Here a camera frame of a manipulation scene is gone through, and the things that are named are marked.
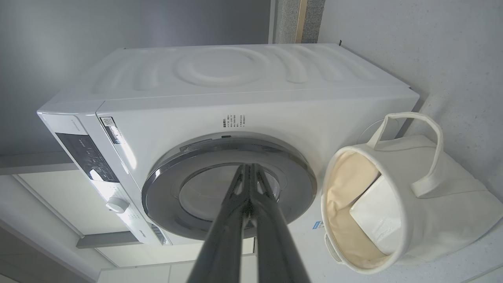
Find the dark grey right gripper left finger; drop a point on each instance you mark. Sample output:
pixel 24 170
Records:
pixel 224 243

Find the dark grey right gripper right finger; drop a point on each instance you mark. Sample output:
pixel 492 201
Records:
pixel 275 247

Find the round glass washing machine door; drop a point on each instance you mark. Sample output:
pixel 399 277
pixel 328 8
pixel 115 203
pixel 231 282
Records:
pixel 165 196

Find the white round appliance knob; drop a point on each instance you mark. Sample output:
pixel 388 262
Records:
pixel 117 205

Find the white front-load washing machine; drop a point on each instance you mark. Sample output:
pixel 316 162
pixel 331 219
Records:
pixel 275 106

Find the cream canvas laundry basket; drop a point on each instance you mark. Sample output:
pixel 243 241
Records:
pixel 444 212

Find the blue floor sticker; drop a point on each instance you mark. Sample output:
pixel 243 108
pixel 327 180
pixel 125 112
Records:
pixel 318 225

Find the white folded cloth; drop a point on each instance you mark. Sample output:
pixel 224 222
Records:
pixel 377 216

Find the QR code sticker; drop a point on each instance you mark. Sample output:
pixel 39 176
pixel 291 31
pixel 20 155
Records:
pixel 112 129

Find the white cabinet with grey ledges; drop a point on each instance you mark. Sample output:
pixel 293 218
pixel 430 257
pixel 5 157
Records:
pixel 59 204

